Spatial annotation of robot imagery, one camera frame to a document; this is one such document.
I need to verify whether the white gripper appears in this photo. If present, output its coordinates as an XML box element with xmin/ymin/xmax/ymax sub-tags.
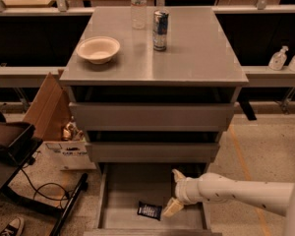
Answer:
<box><xmin>163</xmin><ymin>169</ymin><xmax>201</xmax><ymax>217</ymax></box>

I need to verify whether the dark blue rxbar wrapper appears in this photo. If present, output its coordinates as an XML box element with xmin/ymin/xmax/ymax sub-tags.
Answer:
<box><xmin>137</xmin><ymin>202</ymin><xmax>162</xmax><ymax>220</ymax></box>

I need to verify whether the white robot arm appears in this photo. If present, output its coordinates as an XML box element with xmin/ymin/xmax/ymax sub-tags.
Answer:
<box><xmin>163</xmin><ymin>169</ymin><xmax>295</xmax><ymax>236</ymax></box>

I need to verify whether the bottom grey drawer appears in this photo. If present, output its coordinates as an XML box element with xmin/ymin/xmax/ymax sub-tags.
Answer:
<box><xmin>84</xmin><ymin>163</ymin><xmax>222</xmax><ymax>236</ymax></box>

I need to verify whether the grey drawer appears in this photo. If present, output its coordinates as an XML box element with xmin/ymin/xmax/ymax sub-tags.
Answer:
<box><xmin>70</xmin><ymin>102</ymin><xmax>234</xmax><ymax>132</ymax></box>
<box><xmin>84</xmin><ymin>163</ymin><xmax>222</xmax><ymax>236</ymax></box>
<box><xmin>86</xmin><ymin>143</ymin><xmax>219</xmax><ymax>163</ymax></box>

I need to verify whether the middle grey drawer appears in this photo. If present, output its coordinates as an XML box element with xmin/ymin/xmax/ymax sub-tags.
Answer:
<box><xmin>86</xmin><ymin>143</ymin><xmax>219</xmax><ymax>163</ymax></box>

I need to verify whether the grey drawer cabinet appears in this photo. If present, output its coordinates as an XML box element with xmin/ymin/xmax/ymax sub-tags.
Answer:
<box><xmin>61</xmin><ymin>7</ymin><xmax>248</xmax><ymax>164</ymax></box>

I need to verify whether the top grey drawer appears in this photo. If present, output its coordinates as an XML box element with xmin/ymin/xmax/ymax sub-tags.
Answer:
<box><xmin>70</xmin><ymin>102</ymin><xmax>234</xmax><ymax>132</ymax></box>

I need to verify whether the white printed box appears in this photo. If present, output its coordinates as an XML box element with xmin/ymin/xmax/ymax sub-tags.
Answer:
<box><xmin>44</xmin><ymin>141</ymin><xmax>95</xmax><ymax>170</ymax></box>

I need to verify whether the brown cardboard box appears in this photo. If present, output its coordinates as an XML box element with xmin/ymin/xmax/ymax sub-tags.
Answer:
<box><xmin>24</xmin><ymin>73</ymin><xmax>72</xmax><ymax>141</ymax></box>

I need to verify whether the white paper bowl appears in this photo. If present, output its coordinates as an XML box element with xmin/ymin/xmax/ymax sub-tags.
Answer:
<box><xmin>76</xmin><ymin>36</ymin><xmax>120</xmax><ymax>64</ymax></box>

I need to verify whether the black white sneaker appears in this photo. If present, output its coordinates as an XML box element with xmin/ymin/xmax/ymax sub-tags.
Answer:
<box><xmin>0</xmin><ymin>217</ymin><xmax>25</xmax><ymax>236</ymax></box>

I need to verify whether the blue silver drink can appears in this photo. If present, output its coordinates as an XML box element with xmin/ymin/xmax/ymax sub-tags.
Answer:
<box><xmin>152</xmin><ymin>10</ymin><xmax>169</xmax><ymax>51</ymax></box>

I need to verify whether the brown bag on table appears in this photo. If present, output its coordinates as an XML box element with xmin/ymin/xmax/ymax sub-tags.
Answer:
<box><xmin>0</xmin><ymin>109</ymin><xmax>36</xmax><ymax>162</ymax></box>

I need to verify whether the clear plastic water bottle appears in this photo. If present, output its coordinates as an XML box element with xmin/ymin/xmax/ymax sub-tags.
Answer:
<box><xmin>131</xmin><ymin>0</ymin><xmax>147</xmax><ymax>30</ymax></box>

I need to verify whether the black cable on floor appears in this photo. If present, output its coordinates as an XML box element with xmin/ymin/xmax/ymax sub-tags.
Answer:
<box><xmin>20</xmin><ymin>160</ymin><xmax>73</xmax><ymax>210</ymax></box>

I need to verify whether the black table with frame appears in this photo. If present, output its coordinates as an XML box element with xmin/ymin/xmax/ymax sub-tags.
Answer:
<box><xmin>0</xmin><ymin>137</ymin><xmax>89</xmax><ymax>236</ymax></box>

